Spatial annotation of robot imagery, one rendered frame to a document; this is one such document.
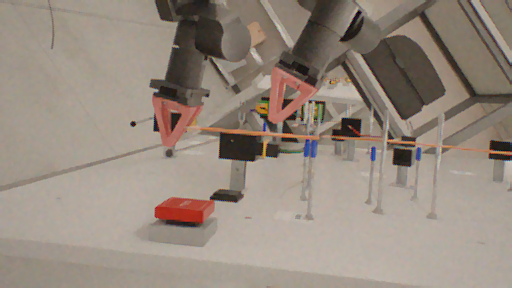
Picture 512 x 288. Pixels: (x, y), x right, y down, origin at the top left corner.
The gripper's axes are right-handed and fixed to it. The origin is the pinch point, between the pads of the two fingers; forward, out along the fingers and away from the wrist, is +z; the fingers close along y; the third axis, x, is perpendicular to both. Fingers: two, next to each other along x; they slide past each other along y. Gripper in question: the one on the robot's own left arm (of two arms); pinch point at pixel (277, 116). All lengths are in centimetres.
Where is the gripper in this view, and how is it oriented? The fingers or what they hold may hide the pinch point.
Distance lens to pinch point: 73.9
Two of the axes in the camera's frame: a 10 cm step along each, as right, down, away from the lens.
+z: -4.7, 8.7, 1.3
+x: -8.7, -4.9, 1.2
